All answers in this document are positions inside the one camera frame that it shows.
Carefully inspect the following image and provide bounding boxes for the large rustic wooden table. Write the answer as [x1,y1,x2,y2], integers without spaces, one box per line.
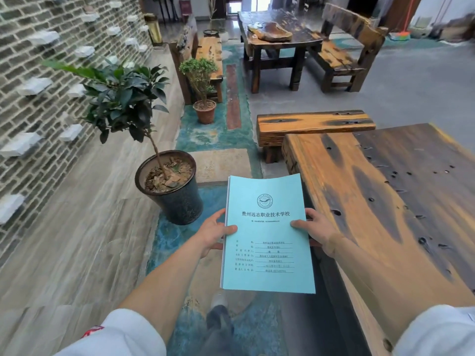
[281,123,475,356]

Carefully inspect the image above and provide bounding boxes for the pile of wood pieces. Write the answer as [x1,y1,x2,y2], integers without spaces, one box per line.
[437,12,475,42]

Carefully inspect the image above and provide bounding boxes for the white right sleeve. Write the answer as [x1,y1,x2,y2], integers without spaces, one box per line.
[393,305,475,356]

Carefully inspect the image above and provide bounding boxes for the gold metal trash bin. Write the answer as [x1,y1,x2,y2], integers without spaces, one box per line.
[143,13,164,47]

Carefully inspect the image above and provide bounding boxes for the large plant in dark pot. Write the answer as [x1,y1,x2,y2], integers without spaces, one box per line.
[42,59,204,226]

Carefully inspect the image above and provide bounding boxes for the white left sleeve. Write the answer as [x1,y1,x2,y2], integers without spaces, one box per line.
[55,308,167,356]

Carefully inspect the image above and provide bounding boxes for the wooden bench with tall backrest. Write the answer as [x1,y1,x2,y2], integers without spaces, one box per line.
[307,3,389,94]

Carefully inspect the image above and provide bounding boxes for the white protruding wall blocks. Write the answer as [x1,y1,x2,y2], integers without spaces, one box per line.
[0,0,150,225]

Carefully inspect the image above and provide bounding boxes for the broom with orange handle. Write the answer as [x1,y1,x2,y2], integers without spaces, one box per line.
[385,0,415,42]

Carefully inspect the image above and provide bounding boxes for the person's right hand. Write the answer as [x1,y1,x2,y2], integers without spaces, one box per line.
[290,208,346,257]

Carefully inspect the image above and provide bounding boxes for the light blue bound booklet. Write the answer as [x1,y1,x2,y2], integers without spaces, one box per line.
[220,173,316,295]

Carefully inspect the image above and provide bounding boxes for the white sleeve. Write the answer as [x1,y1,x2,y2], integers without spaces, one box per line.
[393,305,475,356]
[55,308,167,356]

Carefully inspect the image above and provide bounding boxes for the person's left hand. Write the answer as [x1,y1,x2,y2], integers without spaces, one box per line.
[192,208,238,257]

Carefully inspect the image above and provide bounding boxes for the small shrub in terracotta pot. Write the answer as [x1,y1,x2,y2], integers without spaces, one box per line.
[179,57,219,125]

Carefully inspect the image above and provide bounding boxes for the backless rustic wooden bench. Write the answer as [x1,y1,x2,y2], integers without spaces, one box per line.
[256,110,376,164]

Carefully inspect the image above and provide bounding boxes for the dry twig in dark pot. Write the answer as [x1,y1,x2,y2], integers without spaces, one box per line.
[203,0,220,38]

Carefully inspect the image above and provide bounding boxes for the person's right forearm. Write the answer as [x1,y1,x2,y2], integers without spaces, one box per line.
[324,233,446,339]

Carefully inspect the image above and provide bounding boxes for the person's left forearm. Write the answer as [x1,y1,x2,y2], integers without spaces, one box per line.
[118,235,208,332]

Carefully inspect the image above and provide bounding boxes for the carved wooden tea tray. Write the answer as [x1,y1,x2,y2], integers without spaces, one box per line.
[247,21,294,43]

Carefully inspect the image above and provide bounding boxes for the dark wooden tea table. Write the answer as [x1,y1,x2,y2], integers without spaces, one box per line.
[237,8,324,94]

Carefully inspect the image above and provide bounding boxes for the wooden bench with low backrest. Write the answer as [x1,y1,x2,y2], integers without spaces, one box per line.
[168,14,224,106]

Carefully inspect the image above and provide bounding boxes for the person's leg with white shoe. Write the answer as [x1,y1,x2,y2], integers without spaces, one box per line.
[198,291,240,356]

